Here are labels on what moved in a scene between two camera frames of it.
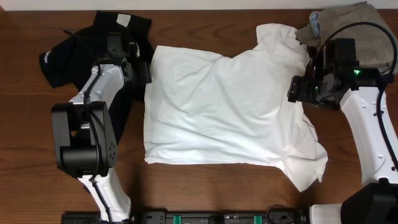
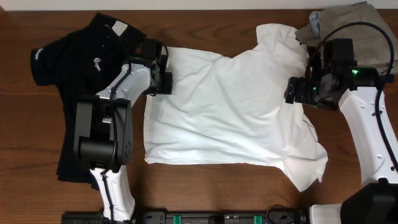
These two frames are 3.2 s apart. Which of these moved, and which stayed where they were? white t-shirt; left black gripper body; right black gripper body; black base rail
Moved: left black gripper body
Stayed: black base rail; white t-shirt; right black gripper body
